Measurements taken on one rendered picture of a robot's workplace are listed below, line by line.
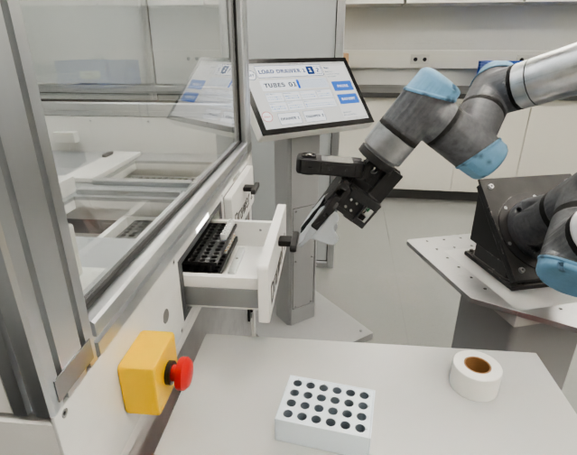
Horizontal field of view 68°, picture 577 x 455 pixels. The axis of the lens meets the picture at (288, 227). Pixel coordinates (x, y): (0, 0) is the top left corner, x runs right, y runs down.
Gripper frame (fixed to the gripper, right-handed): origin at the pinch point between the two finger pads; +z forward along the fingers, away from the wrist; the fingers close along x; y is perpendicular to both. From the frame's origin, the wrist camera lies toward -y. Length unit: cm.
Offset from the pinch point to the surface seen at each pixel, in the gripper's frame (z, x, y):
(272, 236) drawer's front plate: 2.3, -3.3, -4.5
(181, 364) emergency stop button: 9.1, -33.5, -8.4
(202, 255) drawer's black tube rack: 11.7, -6.1, -12.8
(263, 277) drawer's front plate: 4.0, -14.4, -3.4
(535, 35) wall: -136, 349, 125
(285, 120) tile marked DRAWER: 0, 81, -13
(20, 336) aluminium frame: 2, -47, -22
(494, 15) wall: -127, 351, 86
